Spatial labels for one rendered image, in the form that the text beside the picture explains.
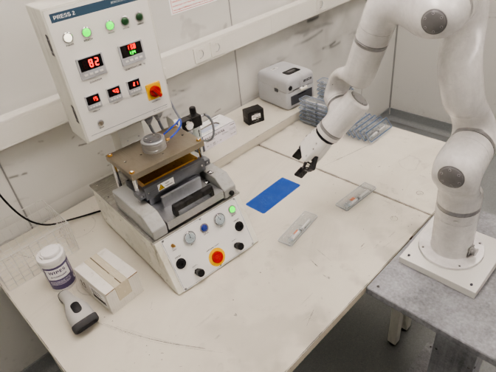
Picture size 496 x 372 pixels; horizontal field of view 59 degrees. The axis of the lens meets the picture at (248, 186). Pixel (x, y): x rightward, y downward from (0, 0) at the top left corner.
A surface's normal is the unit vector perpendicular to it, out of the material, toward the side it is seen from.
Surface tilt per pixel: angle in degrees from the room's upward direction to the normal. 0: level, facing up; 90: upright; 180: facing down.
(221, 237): 65
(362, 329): 0
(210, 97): 90
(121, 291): 88
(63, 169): 90
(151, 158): 0
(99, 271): 1
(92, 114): 90
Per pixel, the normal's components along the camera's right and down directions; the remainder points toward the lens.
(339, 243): -0.10, -0.81
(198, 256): 0.55, 0.01
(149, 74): 0.65, 0.39
